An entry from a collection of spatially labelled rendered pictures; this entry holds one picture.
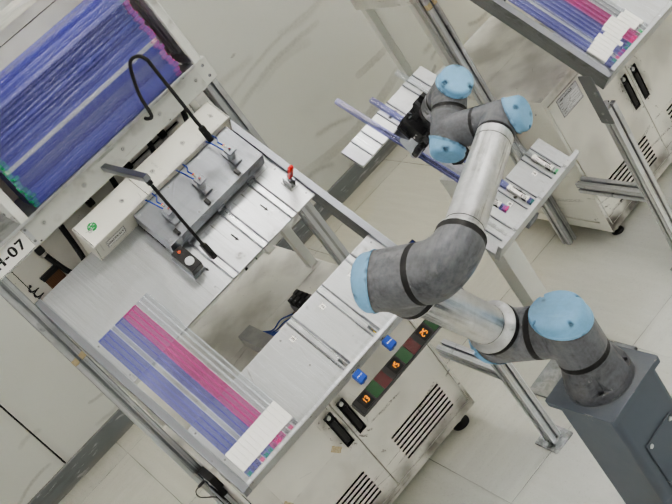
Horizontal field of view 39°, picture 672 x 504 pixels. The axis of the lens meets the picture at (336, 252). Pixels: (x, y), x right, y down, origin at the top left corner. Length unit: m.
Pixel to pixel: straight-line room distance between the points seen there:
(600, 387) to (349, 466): 0.95
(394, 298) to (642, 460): 0.74
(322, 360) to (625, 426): 0.71
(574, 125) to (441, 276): 1.52
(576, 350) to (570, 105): 1.24
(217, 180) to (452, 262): 0.96
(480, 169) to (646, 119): 1.61
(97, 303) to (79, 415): 1.78
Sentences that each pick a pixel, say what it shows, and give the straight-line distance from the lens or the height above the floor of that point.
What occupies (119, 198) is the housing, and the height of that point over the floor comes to 1.26.
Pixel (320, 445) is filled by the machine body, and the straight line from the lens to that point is 2.71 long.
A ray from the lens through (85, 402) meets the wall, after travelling 4.19.
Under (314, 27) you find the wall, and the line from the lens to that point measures 4.43.
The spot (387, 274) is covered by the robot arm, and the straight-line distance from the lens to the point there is 1.70.
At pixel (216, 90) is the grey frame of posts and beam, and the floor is 1.28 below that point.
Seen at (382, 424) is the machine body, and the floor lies 0.28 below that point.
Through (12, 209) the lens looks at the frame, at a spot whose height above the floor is 1.43.
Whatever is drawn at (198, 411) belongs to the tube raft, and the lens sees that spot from 2.30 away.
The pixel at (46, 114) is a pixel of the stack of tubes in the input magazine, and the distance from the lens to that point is 2.37.
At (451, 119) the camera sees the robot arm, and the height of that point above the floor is 1.16.
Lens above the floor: 2.02
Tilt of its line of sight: 29 degrees down
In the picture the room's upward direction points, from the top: 38 degrees counter-clockwise
